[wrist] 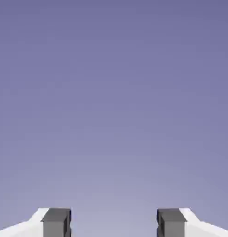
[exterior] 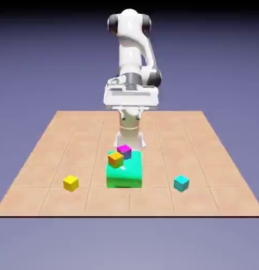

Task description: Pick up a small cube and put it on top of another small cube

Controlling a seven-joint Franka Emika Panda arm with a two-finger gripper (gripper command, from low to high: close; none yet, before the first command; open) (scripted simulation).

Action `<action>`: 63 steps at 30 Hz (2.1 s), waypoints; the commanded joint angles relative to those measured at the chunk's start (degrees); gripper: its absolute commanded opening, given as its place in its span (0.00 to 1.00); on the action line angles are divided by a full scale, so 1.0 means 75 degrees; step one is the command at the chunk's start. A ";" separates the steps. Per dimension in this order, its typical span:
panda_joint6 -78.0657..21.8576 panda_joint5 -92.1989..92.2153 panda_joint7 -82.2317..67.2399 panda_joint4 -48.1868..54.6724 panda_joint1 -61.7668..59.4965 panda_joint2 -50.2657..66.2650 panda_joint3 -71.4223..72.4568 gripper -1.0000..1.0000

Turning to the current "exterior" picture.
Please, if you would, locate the small orange cube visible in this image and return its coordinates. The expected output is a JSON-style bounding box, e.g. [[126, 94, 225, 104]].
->
[[107, 151, 124, 169]]

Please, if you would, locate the small magenta cube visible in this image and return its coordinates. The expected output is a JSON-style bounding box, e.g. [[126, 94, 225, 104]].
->
[[116, 144, 132, 160]]

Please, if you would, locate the large green box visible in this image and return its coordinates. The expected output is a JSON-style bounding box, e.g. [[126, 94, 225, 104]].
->
[[106, 150, 143, 189]]

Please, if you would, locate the small yellow cube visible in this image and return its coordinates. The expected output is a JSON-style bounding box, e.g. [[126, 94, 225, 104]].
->
[[62, 175, 79, 192]]

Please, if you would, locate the small cyan cube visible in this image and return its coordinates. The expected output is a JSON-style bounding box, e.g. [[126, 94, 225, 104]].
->
[[173, 175, 190, 192]]

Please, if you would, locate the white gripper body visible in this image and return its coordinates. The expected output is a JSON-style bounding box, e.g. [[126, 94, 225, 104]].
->
[[103, 84, 160, 111]]

